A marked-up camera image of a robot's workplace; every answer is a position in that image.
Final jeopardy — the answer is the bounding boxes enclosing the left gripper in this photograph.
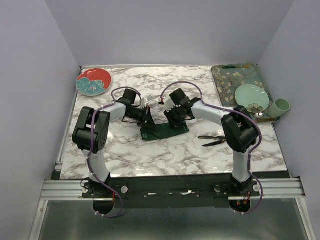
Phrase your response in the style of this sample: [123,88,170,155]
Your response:
[126,105,158,130]

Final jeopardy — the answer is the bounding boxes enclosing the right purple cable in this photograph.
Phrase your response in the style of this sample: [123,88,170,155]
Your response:
[159,81,265,216]

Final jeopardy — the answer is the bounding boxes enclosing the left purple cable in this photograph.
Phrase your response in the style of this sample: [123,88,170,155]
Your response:
[86,86,143,219]

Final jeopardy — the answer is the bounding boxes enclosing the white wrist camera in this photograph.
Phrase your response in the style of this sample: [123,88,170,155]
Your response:
[164,97,176,112]
[141,95,153,107]

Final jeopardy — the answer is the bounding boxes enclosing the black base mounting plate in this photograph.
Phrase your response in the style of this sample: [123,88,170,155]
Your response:
[82,173,260,209]

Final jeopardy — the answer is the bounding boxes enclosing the purple cable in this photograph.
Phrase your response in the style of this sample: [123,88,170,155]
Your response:
[86,86,143,219]
[159,81,265,216]

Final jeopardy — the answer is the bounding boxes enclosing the red plate with blue flower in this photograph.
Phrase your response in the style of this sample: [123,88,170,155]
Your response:
[75,68,112,97]

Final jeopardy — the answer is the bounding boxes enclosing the dark green cloth napkin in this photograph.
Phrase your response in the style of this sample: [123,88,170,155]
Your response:
[140,123,189,142]

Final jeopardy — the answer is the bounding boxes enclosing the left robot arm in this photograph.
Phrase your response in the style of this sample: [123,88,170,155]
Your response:
[72,87,153,198]

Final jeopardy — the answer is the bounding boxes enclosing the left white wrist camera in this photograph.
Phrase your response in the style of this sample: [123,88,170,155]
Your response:
[141,95,153,107]

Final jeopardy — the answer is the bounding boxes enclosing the aluminium frame rail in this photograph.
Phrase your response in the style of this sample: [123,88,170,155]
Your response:
[40,177,306,201]

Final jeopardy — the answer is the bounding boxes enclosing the floral teal serving tray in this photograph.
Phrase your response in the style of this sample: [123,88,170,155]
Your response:
[211,63,280,123]

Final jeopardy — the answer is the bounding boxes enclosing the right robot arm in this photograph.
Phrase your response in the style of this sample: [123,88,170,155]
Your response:
[160,88,261,196]

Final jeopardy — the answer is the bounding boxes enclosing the light green plate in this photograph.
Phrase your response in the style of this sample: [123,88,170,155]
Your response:
[234,84,270,113]

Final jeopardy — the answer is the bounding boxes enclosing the light green cup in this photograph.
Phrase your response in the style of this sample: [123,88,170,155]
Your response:
[267,98,291,119]

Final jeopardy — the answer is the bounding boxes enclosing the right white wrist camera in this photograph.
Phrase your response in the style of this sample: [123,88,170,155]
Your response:
[164,97,176,112]

